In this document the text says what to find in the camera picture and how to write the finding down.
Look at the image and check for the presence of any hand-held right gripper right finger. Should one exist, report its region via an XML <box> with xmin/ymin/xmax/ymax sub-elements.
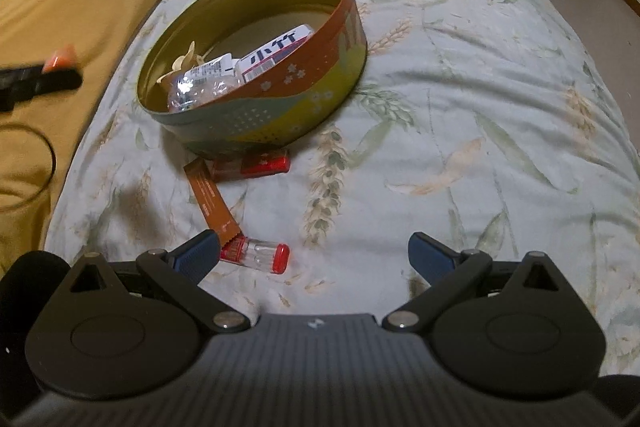
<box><xmin>382</xmin><ymin>231</ymin><xmax>568</xmax><ymax>334</ymax></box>

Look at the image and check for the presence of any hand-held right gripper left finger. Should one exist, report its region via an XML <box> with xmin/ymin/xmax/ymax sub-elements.
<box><xmin>57</xmin><ymin>229</ymin><xmax>251</xmax><ymax>334</ymax></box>

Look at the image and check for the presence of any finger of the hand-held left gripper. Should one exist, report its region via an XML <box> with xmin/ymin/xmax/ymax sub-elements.
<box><xmin>30</xmin><ymin>64</ymin><xmax>84</xmax><ymax>102</ymax></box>

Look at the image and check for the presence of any orange tube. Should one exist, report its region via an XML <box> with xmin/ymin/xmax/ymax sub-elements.
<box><xmin>42</xmin><ymin>46</ymin><xmax>79</xmax><ymax>74</ymax></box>

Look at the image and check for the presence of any clear vial with red cap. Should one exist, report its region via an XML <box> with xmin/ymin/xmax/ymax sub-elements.
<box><xmin>219</xmin><ymin>236</ymin><xmax>291</xmax><ymax>276</ymax></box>

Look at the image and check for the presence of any red small packet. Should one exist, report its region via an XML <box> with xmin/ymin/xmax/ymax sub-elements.
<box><xmin>209</xmin><ymin>149</ymin><xmax>292</xmax><ymax>181</ymax></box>

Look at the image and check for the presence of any cream hair claw clip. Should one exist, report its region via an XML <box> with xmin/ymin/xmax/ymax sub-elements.
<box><xmin>157</xmin><ymin>39</ymin><xmax>209</xmax><ymax>86</ymax></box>

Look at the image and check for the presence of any clear crinkled plastic bag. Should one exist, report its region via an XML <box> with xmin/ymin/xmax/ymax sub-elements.
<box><xmin>166</xmin><ymin>67</ymin><xmax>242</xmax><ymax>114</ymax></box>

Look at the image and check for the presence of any round floral metal tin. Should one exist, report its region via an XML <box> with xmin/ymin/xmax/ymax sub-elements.
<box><xmin>136</xmin><ymin>0</ymin><xmax>369</xmax><ymax>160</ymax></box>

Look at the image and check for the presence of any clear floss pick box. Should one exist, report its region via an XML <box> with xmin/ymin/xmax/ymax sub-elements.
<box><xmin>234</xmin><ymin>24</ymin><xmax>314</xmax><ymax>83</ymax></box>

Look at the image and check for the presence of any brown sachet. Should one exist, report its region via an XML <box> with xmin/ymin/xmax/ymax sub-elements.
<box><xmin>183</xmin><ymin>159</ymin><xmax>246</xmax><ymax>254</ymax></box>

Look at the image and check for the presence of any yellow blanket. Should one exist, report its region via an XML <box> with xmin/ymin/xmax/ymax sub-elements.
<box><xmin>0</xmin><ymin>0</ymin><xmax>219</xmax><ymax>279</ymax></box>

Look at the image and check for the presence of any floral bedspread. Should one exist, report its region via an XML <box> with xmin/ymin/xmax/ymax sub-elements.
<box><xmin>42</xmin><ymin>0</ymin><xmax>640</xmax><ymax>378</ymax></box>

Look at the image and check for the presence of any black cable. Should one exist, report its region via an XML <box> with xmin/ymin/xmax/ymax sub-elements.
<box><xmin>0</xmin><ymin>121</ymin><xmax>57</xmax><ymax>214</ymax></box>

